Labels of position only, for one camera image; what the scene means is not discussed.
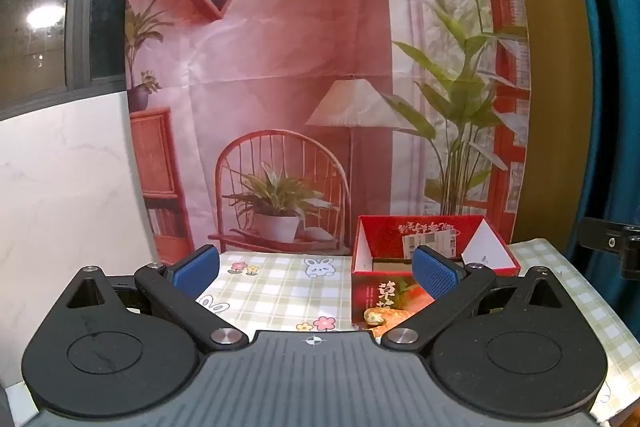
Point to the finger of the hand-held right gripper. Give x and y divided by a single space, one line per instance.
607 243

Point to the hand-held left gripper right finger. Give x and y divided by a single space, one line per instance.
436 272

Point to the dark framed window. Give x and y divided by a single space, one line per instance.
50 7

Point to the teal curtain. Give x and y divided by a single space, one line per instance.
612 57

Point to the printed room scene wall backdrop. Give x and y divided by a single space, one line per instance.
300 57

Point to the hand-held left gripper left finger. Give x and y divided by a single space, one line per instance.
195 269

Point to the red cardboard box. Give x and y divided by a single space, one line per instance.
385 257

